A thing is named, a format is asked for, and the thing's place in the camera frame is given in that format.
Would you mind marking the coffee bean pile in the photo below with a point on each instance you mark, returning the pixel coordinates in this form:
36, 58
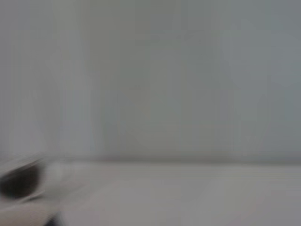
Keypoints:
18, 181

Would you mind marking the clear glass cup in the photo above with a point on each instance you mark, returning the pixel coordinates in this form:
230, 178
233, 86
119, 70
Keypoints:
53, 170

